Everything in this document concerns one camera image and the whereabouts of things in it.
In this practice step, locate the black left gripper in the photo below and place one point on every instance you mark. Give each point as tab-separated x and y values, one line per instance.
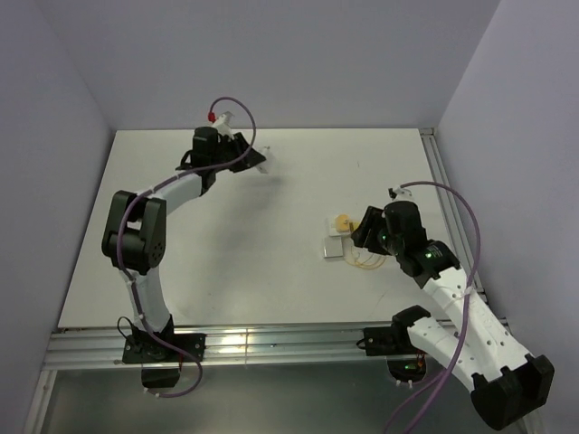
238	145

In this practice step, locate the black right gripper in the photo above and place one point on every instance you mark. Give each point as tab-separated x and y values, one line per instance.
373	218

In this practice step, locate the white USB charger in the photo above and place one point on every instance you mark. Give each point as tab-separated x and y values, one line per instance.
333	248
265	164

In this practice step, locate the small yellow charger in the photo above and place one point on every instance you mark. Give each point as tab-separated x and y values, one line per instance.
341	223

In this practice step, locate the white cube socket adapter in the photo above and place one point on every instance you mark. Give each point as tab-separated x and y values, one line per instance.
330	227

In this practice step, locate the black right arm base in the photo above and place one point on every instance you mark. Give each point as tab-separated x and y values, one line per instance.
387	340

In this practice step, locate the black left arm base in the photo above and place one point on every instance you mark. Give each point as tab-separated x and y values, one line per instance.
140	350

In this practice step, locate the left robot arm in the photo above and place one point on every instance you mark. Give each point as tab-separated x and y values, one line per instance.
134	238

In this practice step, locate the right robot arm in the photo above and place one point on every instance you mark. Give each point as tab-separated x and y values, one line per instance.
505	381

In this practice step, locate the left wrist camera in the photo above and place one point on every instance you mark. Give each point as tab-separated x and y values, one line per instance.
222	123

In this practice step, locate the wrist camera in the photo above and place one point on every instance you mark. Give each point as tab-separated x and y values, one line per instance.
400	194
222	123

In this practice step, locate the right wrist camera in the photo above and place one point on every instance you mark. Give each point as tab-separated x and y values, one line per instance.
400	194

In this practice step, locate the aluminium right rail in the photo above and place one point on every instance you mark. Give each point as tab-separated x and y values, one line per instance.
455	214

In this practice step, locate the aluminium rail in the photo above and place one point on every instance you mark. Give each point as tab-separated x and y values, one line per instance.
102	348
455	214

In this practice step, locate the aluminium front rail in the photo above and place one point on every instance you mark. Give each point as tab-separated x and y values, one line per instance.
102	348

